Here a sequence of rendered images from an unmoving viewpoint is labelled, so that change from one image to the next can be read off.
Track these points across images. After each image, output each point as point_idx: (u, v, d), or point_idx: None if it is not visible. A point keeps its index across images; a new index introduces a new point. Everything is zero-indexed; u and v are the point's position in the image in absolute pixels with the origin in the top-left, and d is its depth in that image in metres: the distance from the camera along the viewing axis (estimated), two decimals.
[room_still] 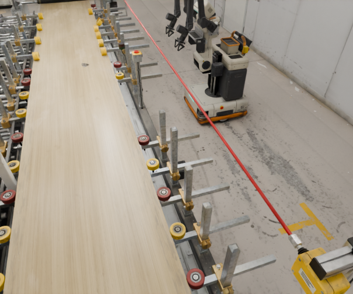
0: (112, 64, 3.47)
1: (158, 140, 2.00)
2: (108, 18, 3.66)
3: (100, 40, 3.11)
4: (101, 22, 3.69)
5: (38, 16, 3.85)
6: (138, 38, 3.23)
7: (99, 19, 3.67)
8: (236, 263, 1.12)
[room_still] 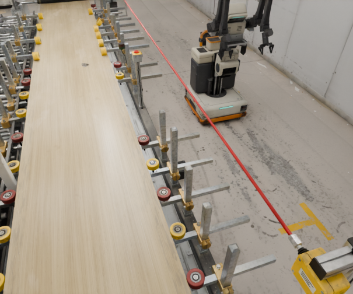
0: (112, 64, 3.47)
1: (158, 140, 2.00)
2: (108, 18, 3.66)
3: (100, 40, 3.11)
4: (101, 22, 3.69)
5: (38, 16, 3.85)
6: (138, 38, 3.23)
7: (99, 19, 3.67)
8: (236, 263, 1.12)
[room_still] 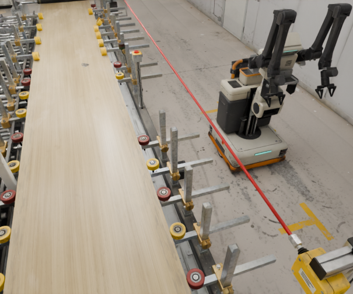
0: (112, 64, 3.47)
1: (158, 140, 2.00)
2: (108, 18, 3.66)
3: (100, 40, 3.11)
4: (101, 22, 3.69)
5: (38, 16, 3.85)
6: (138, 38, 3.23)
7: (99, 19, 3.67)
8: (236, 263, 1.12)
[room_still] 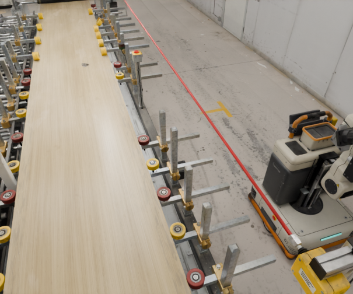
0: (112, 64, 3.47)
1: (158, 140, 2.00)
2: (108, 18, 3.66)
3: (100, 40, 3.11)
4: (101, 22, 3.69)
5: (38, 16, 3.85)
6: (138, 38, 3.23)
7: (99, 19, 3.67)
8: (236, 263, 1.12)
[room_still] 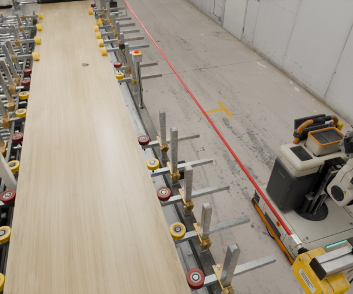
0: (112, 64, 3.47)
1: (158, 140, 2.00)
2: (108, 18, 3.66)
3: (100, 40, 3.11)
4: (101, 22, 3.69)
5: (38, 16, 3.85)
6: (138, 38, 3.23)
7: (99, 19, 3.67)
8: (236, 263, 1.12)
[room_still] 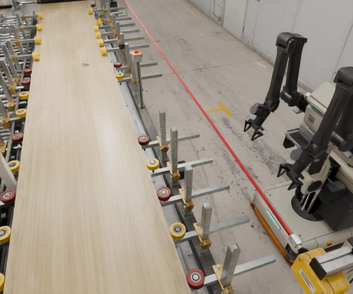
0: (112, 64, 3.47)
1: (158, 140, 2.00)
2: (108, 18, 3.66)
3: (100, 40, 3.11)
4: (101, 22, 3.69)
5: (38, 16, 3.85)
6: (138, 38, 3.23)
7: (99, 19, 3.67)
8: (236, 263, 1.12)
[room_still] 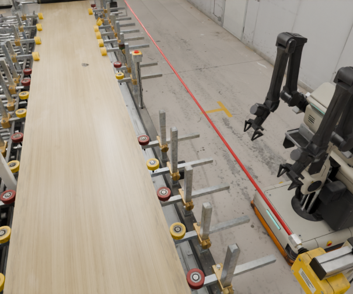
0: (112, 64, 3.47)
1: (158, 140, 2.00)
2: (108, 18, 3.66)
3: (100, 40, 3.11)
4: (101, 22, 3.69)
5: (38, 16, 3.85)
6: (138, 38, 3.23)
7: (99, 19, 3.67)
8: (236, 263, 1.12)
